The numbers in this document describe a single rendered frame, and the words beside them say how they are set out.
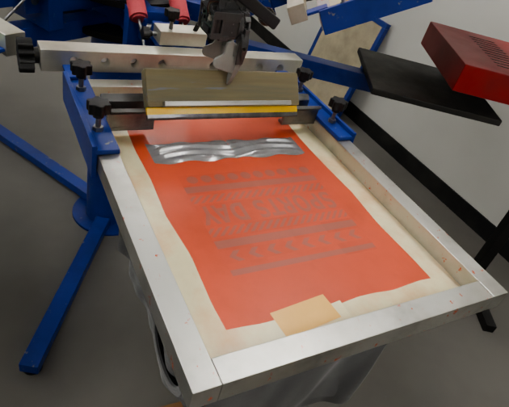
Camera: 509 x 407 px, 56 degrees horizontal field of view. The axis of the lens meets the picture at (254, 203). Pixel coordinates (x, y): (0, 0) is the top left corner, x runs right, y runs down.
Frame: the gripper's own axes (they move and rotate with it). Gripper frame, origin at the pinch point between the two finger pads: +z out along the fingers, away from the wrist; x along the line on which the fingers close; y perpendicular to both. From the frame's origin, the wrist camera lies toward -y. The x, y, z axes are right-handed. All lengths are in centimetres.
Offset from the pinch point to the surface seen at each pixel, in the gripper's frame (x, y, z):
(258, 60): -20.7, -19.7, 5.7
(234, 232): 33.4, 10.5, 13.8
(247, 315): 50, 16, 14
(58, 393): -1, 36, 109
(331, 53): -193, -188, 73
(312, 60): -48, -58, 17
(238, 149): 9.6, -1.2, 13.1
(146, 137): 2.2, 17.0, 13.7
